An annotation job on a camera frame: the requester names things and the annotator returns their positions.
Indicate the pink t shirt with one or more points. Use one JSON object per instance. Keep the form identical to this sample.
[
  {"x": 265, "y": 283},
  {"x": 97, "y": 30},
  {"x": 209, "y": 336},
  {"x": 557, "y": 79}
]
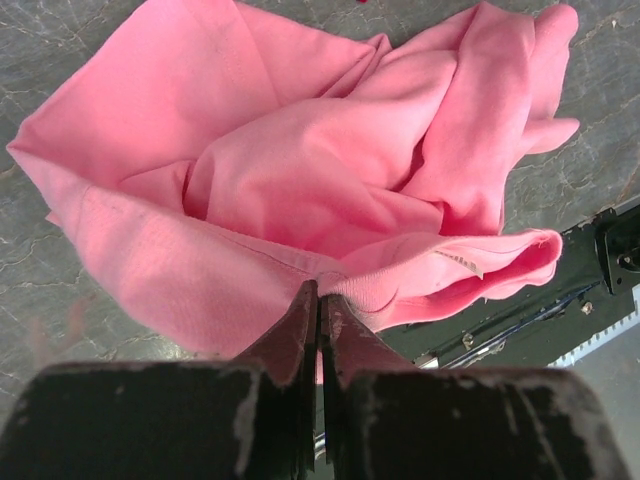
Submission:
[{"x": 213, "y": 156}]

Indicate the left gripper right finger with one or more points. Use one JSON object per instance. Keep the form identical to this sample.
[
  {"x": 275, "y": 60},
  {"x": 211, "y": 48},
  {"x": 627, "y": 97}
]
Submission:
[{"x": 385, "y": 418}]

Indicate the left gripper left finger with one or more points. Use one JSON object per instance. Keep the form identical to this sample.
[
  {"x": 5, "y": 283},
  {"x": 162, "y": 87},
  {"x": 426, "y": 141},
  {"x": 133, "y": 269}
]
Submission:
[{"x": 251, "y": 417}]

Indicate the light blue cable duct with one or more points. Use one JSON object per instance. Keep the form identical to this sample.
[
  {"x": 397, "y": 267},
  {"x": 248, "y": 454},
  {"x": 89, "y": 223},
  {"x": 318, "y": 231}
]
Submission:
[{"x": 599, "y": 339}]

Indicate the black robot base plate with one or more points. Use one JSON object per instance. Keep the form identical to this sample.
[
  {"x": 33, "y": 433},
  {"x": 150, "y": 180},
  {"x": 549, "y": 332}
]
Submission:
[{"x": 591, "y": 289}]

